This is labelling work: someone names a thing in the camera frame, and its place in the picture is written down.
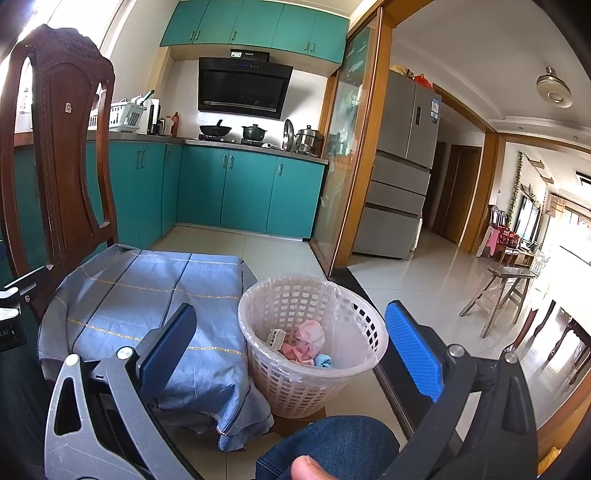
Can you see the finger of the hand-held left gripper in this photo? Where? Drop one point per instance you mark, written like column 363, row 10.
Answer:
column 27, row 288

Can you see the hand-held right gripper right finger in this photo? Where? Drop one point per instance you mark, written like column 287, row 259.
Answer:
column 413, row 350

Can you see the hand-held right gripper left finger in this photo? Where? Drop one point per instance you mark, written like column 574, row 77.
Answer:
column 168, row 350

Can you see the blue face mask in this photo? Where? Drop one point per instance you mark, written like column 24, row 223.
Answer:
column 323, row 361

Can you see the large pink plastic bag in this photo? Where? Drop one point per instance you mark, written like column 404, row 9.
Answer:
column 310, row 336

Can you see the small pink plastic bag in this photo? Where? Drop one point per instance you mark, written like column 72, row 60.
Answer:
column 295, row 353

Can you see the white plastic mesh basket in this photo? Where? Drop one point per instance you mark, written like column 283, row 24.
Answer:
column 295, row 392

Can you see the person's right hand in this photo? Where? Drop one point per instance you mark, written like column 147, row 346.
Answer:
column 316, row 468

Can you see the clear plastic bin liner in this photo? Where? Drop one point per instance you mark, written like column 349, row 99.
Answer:
column 355, row 318

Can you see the blue checked cloth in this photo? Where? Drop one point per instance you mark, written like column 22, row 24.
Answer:
column 120, row 295

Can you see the wooden stool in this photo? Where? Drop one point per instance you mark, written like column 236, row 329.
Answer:
column 508, row 277

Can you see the person's jeans leg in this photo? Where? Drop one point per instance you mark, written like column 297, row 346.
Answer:
column 332, row 447

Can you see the carved wooden chair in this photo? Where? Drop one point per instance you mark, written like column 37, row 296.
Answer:
column 60, row 161

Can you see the pink plastic chairs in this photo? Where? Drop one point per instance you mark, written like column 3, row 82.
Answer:
column 501, row 242

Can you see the dark wooden table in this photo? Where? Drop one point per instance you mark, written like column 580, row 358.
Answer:
column 572, row 332

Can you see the brown wooden door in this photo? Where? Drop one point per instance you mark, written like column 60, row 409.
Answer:
column 459, row 194

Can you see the silver refrigerator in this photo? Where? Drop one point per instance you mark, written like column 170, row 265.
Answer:
column 397, row 184

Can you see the white dish rack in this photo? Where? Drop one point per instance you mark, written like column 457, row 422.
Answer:
column 124, row 115

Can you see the wood framed glass door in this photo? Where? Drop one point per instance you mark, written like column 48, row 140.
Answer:
column 351, row 152

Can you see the black cup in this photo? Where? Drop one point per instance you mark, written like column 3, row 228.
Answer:
column 161, row 127

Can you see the white kitchen appliance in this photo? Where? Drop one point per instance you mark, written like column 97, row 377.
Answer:
column 153, row 115

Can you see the brown bottle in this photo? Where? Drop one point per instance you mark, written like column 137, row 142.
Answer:
column 175, row 127

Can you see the grey kitchen countertop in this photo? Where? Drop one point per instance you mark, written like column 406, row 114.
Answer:
column 258, row 150

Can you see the gas stove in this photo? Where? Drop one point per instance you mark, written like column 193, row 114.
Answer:
column 233, row 139

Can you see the black wok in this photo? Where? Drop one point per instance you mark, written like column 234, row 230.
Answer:
column 214, row 130

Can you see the black cooking pot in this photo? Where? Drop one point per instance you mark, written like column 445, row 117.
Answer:
column 254, row 133

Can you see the stainless steel stockpot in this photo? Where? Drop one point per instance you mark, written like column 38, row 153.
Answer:
column 309, row 141

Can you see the steel pot lid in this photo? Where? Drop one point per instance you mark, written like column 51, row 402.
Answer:
column 288, row 134

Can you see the red bag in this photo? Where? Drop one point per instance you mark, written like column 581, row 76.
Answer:
column 423, row 82

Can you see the black range hood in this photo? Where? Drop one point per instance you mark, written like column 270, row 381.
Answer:
column 242, row 90

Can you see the ceiling fan light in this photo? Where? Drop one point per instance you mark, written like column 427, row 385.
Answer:
column 554, row 90

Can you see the teal upper kitchen cabinets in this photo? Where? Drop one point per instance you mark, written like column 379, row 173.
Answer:
column 254, row 23

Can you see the green wall garland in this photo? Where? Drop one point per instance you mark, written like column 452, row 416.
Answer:
column 516, row 189

